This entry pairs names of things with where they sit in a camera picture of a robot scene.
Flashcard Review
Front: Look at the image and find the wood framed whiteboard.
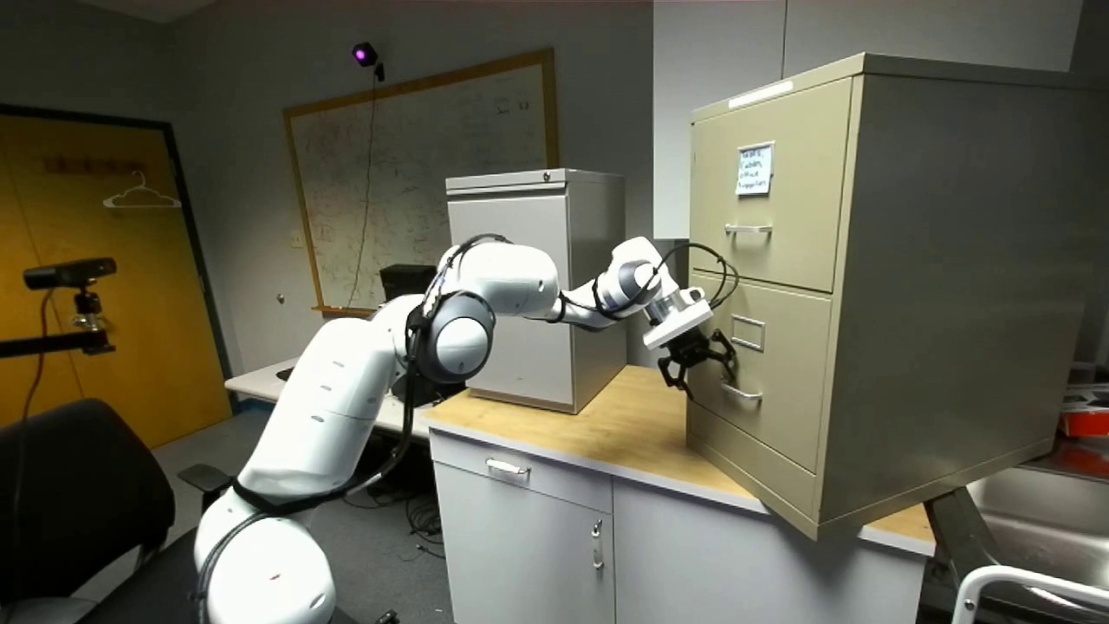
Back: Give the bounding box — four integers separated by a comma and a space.
281, 44, 565, 323

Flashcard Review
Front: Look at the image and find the beige cabinet door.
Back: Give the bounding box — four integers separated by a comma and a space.
687, 272, 837, 480

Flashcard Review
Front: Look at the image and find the wire clothes hanger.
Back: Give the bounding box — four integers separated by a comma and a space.
100, 170, 186, 215

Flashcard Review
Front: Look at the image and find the black padded chair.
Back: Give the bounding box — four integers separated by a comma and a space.
0, 399, 179, 611

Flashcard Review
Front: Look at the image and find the wall camera purple light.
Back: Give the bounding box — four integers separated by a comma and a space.
345, 40, 392, 83

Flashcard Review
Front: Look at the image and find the beige metal filing cabinet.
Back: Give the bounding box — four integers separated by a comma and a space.
687, 49, 1109, 544

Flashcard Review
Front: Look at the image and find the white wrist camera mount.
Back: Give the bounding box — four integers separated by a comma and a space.
638, 287, 717, 354

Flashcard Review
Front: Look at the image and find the white tube frame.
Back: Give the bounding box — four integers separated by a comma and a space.
949, 563, 1109, 624

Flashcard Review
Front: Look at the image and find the red container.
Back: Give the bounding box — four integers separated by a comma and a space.
1056, 391, 1109, 480

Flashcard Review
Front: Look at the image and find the black camera on stand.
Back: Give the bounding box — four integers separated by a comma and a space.
0, 257, 120, 361

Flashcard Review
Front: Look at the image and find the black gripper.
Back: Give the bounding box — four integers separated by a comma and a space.
654, 330, 745, 401

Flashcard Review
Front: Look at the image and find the stainless steel sink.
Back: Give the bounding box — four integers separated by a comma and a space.
945, 460, 1109, 624

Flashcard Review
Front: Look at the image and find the grey base cabinet wood top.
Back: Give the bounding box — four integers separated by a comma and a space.
427, 366, 938, 624

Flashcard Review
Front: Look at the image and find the grey two-drawer filing cabinet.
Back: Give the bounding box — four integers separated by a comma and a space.
445, 167, 631, 415

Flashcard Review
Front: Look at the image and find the orange door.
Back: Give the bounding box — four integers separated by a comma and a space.
0, 104, 234, 447

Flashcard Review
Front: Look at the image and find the beige drawer with white label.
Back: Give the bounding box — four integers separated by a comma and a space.
690, 78, 859, 294

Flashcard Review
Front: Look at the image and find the black monitor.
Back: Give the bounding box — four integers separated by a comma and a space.
379, 262, 445, 306

